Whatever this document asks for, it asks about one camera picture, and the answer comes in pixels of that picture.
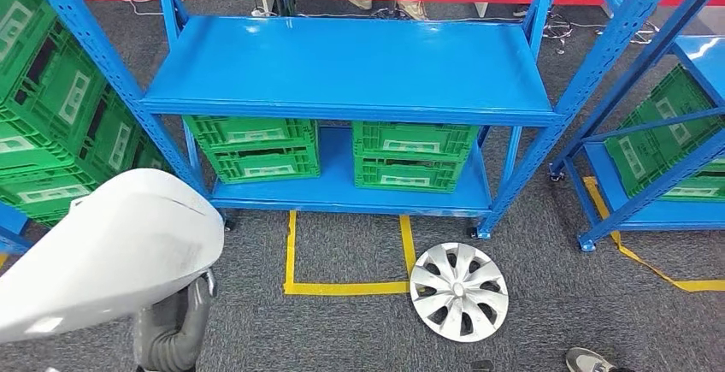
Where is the grey five-finger robot hand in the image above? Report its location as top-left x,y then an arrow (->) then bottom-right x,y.
199,269 -> 219,299

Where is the white plastic mirror cover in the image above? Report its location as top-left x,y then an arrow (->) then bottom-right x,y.
0,168 -> 226,343

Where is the blue steel shelf rack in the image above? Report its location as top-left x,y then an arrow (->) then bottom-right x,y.
0,0 -> 117,257
20,0 -> 689,240
549,0 -> 725,252

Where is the yellow floor tape outline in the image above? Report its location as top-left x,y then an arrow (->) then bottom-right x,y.
581,175 -> 725,294
281,210 -> 419,297

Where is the silver wheel hubcap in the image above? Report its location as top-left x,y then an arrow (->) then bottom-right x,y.
409,241 -> 510,344

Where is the black round stool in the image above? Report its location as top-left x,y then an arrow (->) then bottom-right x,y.
538,9 -> 575,56

